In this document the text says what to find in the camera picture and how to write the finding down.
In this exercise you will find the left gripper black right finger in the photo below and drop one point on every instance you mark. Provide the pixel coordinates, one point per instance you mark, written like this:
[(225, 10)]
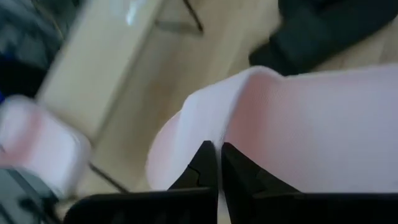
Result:
[(280, 208)]

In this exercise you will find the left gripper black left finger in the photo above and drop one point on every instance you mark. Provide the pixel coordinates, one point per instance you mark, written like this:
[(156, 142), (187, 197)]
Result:
[(155, 208)]

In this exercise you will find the pink rubber slide sandal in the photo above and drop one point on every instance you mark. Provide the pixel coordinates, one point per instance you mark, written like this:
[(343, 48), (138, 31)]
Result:
[(40, 140), (311, 124)]

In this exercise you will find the black rubber slide sandal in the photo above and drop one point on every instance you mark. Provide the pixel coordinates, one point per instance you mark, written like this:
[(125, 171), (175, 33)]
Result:
[(311, 31)]

